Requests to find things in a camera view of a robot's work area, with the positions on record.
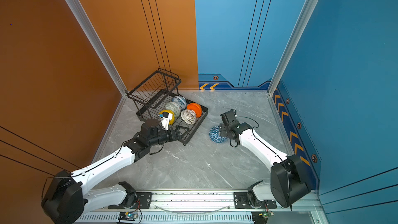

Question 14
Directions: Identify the white red-dotted bowl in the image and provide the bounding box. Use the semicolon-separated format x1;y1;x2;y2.
180;110;197;125

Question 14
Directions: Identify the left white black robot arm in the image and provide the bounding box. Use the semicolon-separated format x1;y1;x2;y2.
41;119;190;224

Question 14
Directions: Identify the dark blue geometric bowl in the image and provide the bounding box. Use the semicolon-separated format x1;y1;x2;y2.
209;126;228;144

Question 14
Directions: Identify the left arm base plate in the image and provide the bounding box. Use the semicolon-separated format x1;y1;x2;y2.
107;192;152;209

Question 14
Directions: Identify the aluminium front rail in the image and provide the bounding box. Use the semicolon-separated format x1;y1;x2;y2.
77;189;328;224

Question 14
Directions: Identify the green patterned white bowl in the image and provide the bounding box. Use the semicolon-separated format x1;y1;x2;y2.
165;102;182;118

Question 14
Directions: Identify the left green circuit board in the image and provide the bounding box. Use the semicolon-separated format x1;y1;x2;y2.
118;212;140;224

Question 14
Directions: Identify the black wire dish rack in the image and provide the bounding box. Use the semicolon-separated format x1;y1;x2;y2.
127;68;208;145

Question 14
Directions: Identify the right green circuit board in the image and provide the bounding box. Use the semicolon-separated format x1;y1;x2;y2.
259;210;274;219

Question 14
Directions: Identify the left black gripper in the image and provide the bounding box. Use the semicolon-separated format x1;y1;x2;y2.
149;125;190;149

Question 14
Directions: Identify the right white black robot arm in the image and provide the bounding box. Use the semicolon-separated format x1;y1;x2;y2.
219;110;313;208

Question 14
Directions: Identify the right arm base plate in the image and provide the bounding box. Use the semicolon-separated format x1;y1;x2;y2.
233;191;277;209

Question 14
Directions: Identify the green circuit board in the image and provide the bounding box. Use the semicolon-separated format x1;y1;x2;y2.
118;212;140;224
259;210;274;219

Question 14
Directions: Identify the yellow plastic bowl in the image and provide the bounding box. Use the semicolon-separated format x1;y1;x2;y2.
158;110;176;125

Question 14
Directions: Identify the orange plastic bowl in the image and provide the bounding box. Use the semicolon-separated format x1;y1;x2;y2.
187;103;202;118

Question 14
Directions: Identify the blue floral white bowl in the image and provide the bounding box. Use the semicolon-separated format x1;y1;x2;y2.
172;95;188;110

